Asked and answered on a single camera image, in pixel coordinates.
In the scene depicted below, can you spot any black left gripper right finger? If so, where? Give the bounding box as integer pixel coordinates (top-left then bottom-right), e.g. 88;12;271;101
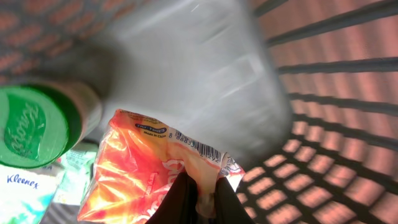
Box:
215;177;254;224

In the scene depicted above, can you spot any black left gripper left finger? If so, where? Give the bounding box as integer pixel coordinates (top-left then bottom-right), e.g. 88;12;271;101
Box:
146;172;198;224

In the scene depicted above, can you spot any orange tissue pack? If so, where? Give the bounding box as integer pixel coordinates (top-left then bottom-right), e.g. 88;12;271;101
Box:
77;110;245;223

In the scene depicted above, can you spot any teal snack packet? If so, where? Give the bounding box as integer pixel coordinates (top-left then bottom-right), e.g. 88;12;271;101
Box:
53;150;96;206

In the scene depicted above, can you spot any green tissue pack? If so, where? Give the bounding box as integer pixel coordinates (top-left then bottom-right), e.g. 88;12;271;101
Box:
1;165;65;224

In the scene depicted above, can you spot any green lid jar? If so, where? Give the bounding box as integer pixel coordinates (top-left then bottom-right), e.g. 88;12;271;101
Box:
1;82;102;169

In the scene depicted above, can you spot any grey plastic mesh basket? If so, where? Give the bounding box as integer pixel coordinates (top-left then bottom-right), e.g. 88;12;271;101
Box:
1;0;397;223

